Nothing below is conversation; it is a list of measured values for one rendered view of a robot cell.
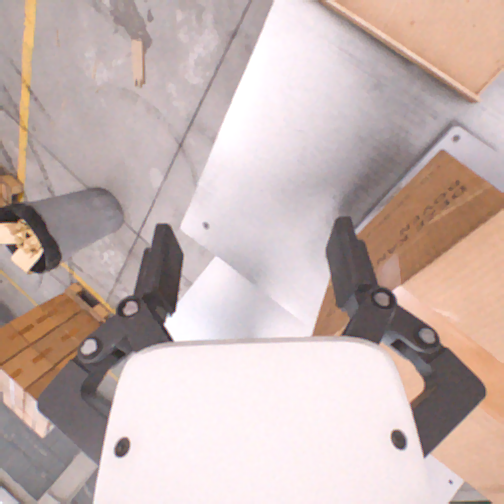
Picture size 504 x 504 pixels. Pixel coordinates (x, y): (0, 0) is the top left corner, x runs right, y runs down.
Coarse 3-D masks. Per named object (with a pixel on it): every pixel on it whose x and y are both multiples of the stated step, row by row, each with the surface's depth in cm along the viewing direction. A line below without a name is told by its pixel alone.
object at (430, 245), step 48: (432, 192) 31; (480, 192) 21; (384, 240) 34; (432, 240) 23; (480, 240) 19; (432, 288) 22; (480, 288) 20; (480, 336) 22; (480, 432) 26; (480, 480) 29
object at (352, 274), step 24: (336, 240) 14; (360, 240) 13; (336, 264) 14; (360, 264) 12; (336, 288) 14; (360, 288) 12; (408, 312) 11; (384, 336) 12; (408, 336) 11; (432, 336) 11; (408, 360) 12
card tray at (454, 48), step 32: (320, 0) 37; (352, 0) 37; (384, 0) 35; (416, 0) 34; (448, 0) 33; (480, 0) 32; (384, 32) 37; (416, 32) 36; (448, 32) 34; (480, 32) 33; (416, 64) 37; (448, 64) 36; (480, 64) 34
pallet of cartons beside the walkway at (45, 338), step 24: (72, 288) 267; (48, 312) 246; (72, 312) 257; (96, 312) 265; (0, 336) 217; (24, 336) 225; (48, 336) 235; (72, 336) 245; (0, 360) 208; (24, 360) 216; (48, 360) 225; (0, 384) 234; (24, 384) 207; (24, 408) 243; (48, 432) 272
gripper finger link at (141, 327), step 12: (132, 300) 12; (120, 312) 11; (132, 312) 11; (144, 312) 11; (132, 324) 11; (144, 324) 11; (156, 324) 11; (132, 336) 11; (144, 336) 10; (156, 336) 11; (168, 336) 13; (144, 348) 10
